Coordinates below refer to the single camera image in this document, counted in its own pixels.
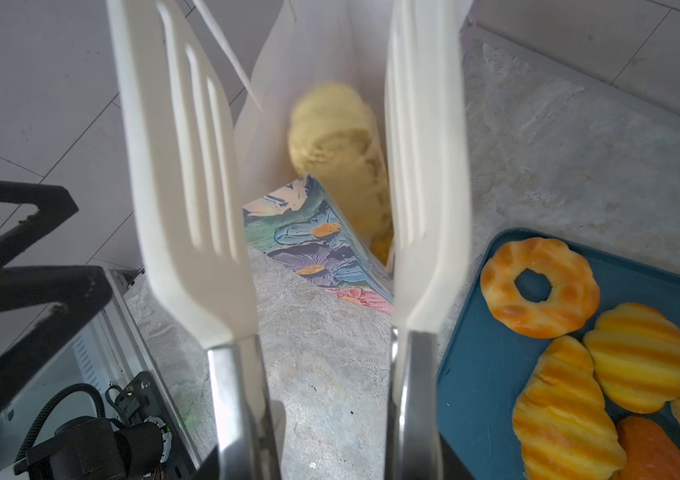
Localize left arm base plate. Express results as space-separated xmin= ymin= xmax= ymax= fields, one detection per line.
xmin=104 ymin=371 xmax=196 ymax=479

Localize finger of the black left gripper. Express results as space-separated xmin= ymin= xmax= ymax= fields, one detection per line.
xmin=0 ymin=176 xmax=80 ymax=271
xmin=0 ymin=266 xmax=113 ymax=412

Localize small striped fake bun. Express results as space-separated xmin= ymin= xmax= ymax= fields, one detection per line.
xmin=583 ymin=303 xmax=680 ymax=414

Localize floral paper bag white handles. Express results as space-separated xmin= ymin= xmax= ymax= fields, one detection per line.
xmin=189 ymin=0 xmax=473 ymax=316

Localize reddish brown fake croissant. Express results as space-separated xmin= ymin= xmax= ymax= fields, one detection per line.
xmin=612 ymin=416 xmax=680 ymax=480

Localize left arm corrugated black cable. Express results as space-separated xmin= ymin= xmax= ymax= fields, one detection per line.
xmin=12 ymin=382 xmax=107 ymax=463

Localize dark teal plastic tray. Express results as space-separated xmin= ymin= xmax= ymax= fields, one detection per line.
xmin=438 ymin=229 xmax=680 ymax=479

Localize long fake croissant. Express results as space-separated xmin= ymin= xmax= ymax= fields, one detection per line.
xmin=512 ymin=336 xmax=627 ymax=479

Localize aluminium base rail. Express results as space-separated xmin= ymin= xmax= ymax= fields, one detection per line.
xmin=0 ymin=270 xmax=200 ymax=479

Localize ridged fake bread loaf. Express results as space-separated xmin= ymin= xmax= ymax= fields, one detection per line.
xmin=288 ymin=82 xmax=394 ymax=265

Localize fake ring donut bread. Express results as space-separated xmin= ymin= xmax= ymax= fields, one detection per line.
xmin=479 ymin=237 xmax=601 ymax=339

